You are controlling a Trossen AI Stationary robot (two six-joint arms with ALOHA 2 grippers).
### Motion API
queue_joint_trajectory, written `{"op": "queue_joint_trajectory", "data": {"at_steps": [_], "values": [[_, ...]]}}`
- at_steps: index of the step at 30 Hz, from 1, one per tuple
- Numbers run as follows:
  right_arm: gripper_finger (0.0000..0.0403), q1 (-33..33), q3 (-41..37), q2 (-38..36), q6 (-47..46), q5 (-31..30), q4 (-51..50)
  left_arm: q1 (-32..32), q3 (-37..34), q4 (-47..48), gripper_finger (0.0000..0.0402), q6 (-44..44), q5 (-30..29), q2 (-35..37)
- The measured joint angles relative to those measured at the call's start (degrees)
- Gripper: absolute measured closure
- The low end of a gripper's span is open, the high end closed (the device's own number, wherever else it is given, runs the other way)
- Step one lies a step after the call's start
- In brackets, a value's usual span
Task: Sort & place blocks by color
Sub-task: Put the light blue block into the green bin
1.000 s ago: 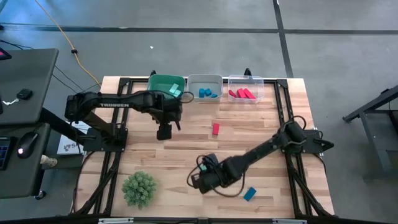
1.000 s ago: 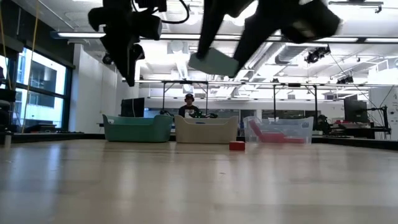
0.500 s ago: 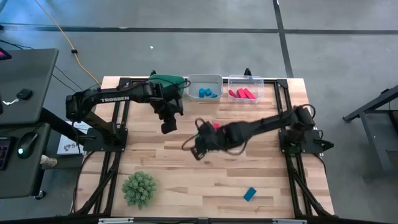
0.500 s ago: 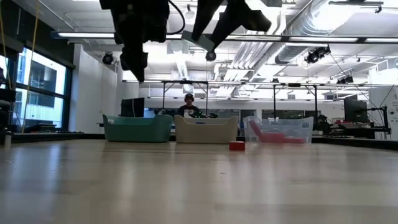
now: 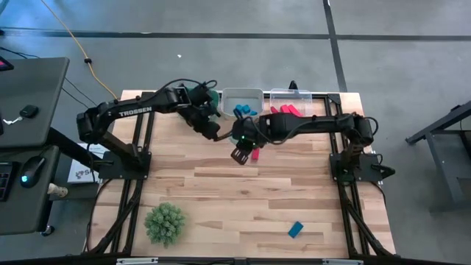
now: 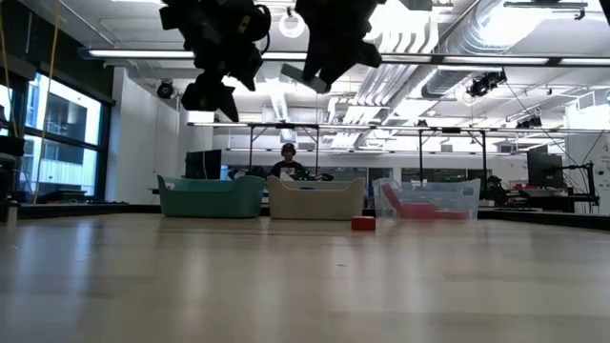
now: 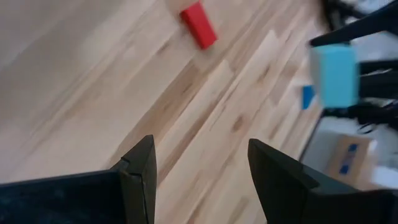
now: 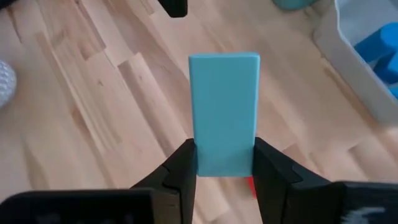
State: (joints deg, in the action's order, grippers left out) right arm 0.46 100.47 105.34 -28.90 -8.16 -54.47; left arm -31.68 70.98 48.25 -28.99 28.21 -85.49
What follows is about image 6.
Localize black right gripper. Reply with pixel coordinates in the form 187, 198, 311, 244
295, 0, 385, 87

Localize black bar with light strips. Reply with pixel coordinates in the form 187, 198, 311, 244
78, 47, 610, 68

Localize large window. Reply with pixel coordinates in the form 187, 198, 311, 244
0, 71, 115, 201

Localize black metal background frame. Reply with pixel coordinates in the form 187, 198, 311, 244
417, 126, 488, 199
247, 122, 320, 181

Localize black desk with equipment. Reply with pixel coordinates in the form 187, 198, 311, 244
507, 161, 600, 213

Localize silver ventilation duct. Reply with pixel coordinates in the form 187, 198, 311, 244
421, 0, 554, 99

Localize pale plastic bin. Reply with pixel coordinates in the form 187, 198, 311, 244
266, 175, 367, 221

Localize black monitor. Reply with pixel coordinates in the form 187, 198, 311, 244
184, 149, 223, 181
526, 151, 565, 189

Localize green plastic bin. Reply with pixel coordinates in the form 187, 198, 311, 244
156, 174, 267, 219

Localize white ring light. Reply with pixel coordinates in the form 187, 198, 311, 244
278, 11, 306, 40

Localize black aluminium rig frame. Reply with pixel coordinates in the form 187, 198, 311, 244
16, 202, 610, 231

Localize yellow hanging cord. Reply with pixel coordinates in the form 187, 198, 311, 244
31, 0, 62, 205

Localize clear plastic bin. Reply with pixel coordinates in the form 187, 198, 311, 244
373, 177, 482, 221

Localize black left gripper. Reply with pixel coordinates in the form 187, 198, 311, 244
159, 0, 272, 123

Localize person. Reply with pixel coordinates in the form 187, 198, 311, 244
269, 142, 307, 180

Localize white ceiling pipes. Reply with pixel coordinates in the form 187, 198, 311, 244
328, 13, 439, 149

